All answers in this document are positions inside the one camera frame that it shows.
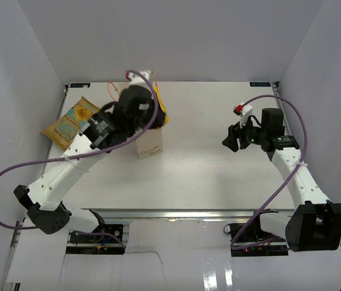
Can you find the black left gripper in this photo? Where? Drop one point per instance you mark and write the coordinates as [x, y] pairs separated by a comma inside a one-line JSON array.
[[159, 120]]

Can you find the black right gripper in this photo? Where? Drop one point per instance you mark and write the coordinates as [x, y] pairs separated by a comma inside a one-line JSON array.
[[234, 131]]

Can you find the yellow M&M's packet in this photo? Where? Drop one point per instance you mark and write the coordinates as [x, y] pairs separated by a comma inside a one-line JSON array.
[[161, 104]]

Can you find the yellow chips bag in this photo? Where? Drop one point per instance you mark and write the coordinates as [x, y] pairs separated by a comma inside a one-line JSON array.
[[64, 130]]

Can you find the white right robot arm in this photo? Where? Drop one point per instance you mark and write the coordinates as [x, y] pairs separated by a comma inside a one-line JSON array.
[[315, 224]]

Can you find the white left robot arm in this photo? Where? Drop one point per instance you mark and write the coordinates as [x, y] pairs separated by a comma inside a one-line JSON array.
[[110, 127]]

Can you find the white paper bag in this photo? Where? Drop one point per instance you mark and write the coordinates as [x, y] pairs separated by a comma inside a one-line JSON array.
[[151, 142]]

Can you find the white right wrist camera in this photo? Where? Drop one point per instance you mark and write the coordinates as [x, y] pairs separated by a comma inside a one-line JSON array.
[[243, 111]]

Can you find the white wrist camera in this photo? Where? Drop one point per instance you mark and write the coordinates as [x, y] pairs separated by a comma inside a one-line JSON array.
[[139, 78], [243, 111]]

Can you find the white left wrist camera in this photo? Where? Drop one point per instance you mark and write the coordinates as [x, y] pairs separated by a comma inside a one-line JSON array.
[[139, 78]]

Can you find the aluminium table edge rail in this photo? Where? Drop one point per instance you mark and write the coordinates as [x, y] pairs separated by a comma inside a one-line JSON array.
[[281, 104]]

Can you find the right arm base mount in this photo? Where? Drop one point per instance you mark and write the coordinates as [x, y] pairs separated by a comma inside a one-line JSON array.
[[267, 244]]

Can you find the front aluminium rail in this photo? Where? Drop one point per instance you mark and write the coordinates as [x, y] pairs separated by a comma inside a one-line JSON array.
[[174, 214]]

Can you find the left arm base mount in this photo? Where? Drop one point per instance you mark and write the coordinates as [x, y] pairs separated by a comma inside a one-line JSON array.
[[79, 244]]

